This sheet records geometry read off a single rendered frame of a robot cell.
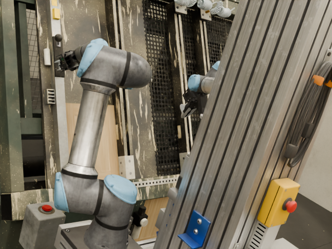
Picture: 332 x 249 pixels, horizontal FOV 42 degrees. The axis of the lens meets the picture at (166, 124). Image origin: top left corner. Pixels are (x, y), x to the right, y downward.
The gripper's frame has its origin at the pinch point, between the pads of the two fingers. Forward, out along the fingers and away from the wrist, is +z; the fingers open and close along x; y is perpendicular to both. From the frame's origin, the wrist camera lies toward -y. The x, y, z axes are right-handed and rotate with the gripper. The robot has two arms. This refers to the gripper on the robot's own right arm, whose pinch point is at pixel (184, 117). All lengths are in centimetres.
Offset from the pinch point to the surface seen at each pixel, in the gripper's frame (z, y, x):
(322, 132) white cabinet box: 84, 59, -348
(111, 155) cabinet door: 36.7, 3.5, 22.9
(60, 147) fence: 32, 6, 55
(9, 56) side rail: 9, 40, 78
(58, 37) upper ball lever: -5, 42, 59
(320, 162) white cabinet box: 109, 32, -348
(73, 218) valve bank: 50, -22, 49
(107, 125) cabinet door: 28.0, 17.4, 24.2
